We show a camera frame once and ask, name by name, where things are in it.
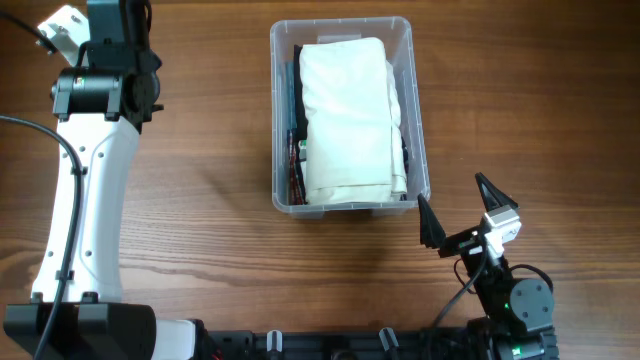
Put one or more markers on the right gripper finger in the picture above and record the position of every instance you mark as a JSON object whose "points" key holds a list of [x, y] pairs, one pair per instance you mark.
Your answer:
{"points": [[492, 197], [432, 235]]}

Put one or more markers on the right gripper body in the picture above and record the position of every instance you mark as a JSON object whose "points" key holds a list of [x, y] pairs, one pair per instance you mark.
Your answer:
{"points": [[460, 243]]}

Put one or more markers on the cream white cloth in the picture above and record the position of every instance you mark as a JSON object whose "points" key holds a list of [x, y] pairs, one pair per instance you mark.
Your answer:
{"points": [[354, 146]]}

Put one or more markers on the red plaid shirt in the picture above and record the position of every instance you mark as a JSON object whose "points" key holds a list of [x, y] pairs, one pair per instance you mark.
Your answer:
{"points": [[296, 181]]}

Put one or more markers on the black garment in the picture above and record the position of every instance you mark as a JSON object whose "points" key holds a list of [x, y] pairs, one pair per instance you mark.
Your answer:
{"points": [[301, 119]]}

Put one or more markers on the blue denim jeans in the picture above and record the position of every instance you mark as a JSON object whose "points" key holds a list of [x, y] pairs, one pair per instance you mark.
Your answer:
{"points": [[291, 102]]}

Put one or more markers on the white printed shirt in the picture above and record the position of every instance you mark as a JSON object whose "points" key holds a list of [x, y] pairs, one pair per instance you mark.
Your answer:
{"points": [[302, 147]]}

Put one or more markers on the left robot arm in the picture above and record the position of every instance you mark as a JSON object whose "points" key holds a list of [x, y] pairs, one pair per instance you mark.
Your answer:
{"points": [[101, 101]]}

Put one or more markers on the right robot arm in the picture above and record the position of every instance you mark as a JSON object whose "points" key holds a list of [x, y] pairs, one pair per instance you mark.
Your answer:
{"points": [[518, 300]]}

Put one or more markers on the clear plastic storage bin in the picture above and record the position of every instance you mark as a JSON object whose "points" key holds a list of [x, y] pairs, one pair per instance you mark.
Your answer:
{"points": [[395, 32]]}

